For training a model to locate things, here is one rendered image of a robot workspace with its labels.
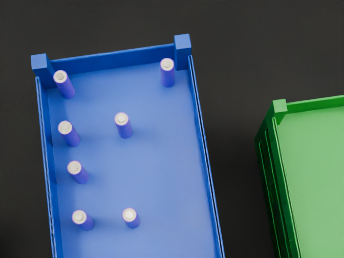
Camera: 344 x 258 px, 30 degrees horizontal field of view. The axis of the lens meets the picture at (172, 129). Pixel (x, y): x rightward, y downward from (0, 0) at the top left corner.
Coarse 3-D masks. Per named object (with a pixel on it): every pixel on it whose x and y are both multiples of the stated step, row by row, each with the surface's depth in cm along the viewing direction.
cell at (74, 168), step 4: (76, 160) 78; (68, 164) 77; (72, 164) 77; (76, 164) 77; (80, 164) 77; (68, 168) 77; (72, 168) 77; (76, 168) 77; (80, 168) 77; (72, 172) 77; (76, 172) 77; (80, 172) 77; (84, 172) 80; (72, 176) 79; (76, 176) 78; (80, 176) 79; (84, 176) 80; (88, 176) 83; (76, 180) 81; (80, 180) 81; (84, 180) 82
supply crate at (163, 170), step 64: (64, 64) 83; (128, 64) 87; (192, 64) 82; (192, 128) 85; (64, 192) 83; (128, 192) 83; (192, 192) 83; (64, 256) 81; (128, 256) 81; (192, 256) 81
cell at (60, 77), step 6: (60, 72) 80; (54, 78) 80; (60, 78) 80; (66, 78) 80; (60, 84) 80; (66, 84) 81; (60, 90) 83; (66, 90) 83; (72, 90) 84; (66, 96) 85; (72, 96) 86
